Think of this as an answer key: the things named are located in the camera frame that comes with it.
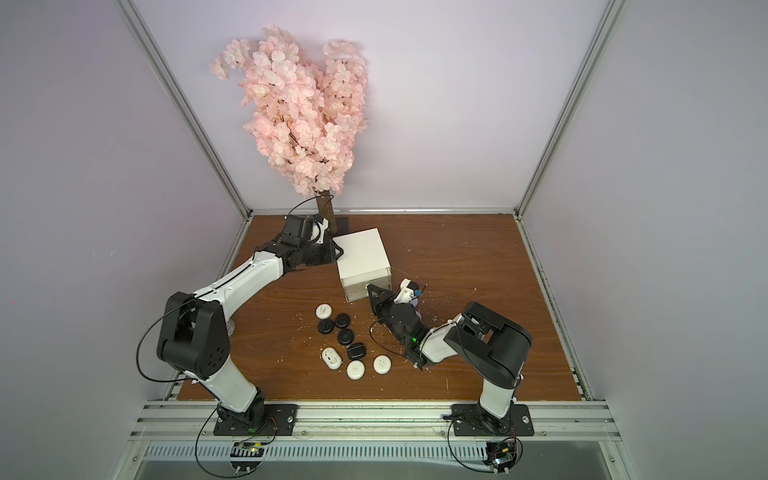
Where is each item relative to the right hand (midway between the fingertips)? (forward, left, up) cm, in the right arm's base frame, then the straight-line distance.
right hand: (363, 285), depth 82 cm
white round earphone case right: (-17, -5, -13) cm, 23 cm away
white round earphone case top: (-2, +14, -13) cm, 19 cm away
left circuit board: (-39, +27, -18) cm, 51 cm away
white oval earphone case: (-16, +9, -12) cm, 22 cm away
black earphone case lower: (-14, +2, -13) cm, 19 cm away
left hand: (+12, +7, 0) cm, 14 cm away
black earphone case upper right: (-5, +8, -13) cm, 16 cm away
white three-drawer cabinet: (+9, +1, -2) cm, 10 cm away
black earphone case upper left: (-7, +12, -13) cm, 19 cm away
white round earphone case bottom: (-19, +1, -13) cm, 23 cm away
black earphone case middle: (-9, +6, -14) cm, 18 cm away
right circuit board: (-36, -35, -17) cm, 53 cm away
